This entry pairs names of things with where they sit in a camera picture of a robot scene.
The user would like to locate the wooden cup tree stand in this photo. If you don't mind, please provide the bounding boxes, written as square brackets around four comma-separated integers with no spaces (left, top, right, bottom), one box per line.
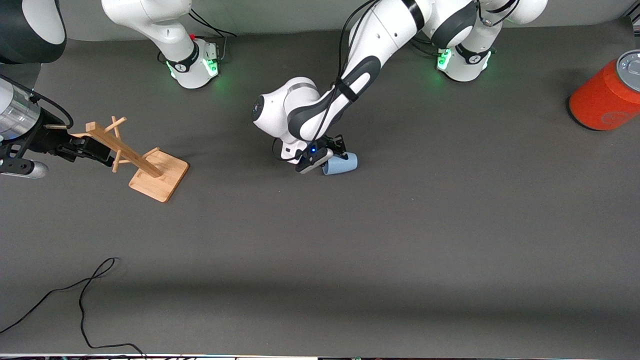
[70,116,190,203]

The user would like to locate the orange cylinder with grey lid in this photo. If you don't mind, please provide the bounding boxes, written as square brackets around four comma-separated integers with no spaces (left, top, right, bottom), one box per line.
[568,49,640,132]

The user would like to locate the black cables at right arm base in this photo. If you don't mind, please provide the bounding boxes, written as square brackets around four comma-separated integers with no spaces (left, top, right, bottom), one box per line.
[189,6,237,63]

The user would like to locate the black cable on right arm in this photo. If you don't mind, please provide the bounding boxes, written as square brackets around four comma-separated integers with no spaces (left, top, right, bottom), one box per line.
[0,74,74,129]

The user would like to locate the black cables at arm base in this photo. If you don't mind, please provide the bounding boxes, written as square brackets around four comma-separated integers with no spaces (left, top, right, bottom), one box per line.
[411,39,443,57]
[189,6,237,63]

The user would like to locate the light blue plastic cup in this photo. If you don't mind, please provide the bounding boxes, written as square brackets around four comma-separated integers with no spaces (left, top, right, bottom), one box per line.
[321,152,359,176]

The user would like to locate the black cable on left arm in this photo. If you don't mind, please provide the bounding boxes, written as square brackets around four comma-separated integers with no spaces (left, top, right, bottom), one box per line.
[272,0,381,162]

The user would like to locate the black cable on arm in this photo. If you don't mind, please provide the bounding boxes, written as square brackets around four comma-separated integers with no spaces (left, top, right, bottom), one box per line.
[0,74,74,129]
[272,0,381,162]

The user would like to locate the black cables at left arm base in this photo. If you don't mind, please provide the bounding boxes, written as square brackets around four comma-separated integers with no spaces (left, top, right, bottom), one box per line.
[411,39,443,57]

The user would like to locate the thin black cable on table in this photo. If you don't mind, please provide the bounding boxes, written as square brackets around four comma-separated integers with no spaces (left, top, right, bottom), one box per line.
[0,257,146,358]

